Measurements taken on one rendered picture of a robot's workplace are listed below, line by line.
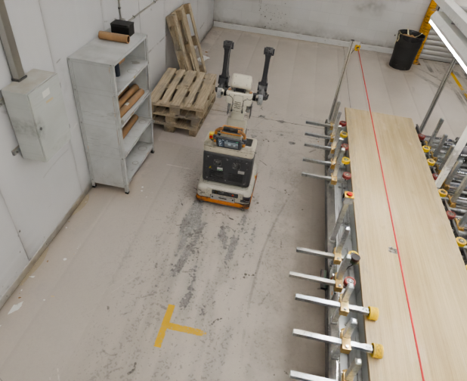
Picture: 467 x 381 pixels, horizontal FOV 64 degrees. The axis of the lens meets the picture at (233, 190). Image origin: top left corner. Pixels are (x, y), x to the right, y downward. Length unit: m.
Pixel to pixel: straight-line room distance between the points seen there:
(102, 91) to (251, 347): 2.68
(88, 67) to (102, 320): 2.25
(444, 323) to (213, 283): 1.93
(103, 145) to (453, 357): 3.54
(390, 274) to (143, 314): 2.04
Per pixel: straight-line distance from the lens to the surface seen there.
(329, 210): 3.57
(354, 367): 2.22
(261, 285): 3.73
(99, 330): 3.51
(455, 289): 3.14
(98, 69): 3.83
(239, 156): 3.97
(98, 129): 4.18
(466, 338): 2.93
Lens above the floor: 3.00
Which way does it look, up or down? 40 degrees down
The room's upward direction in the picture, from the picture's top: 7 degrees clockwise
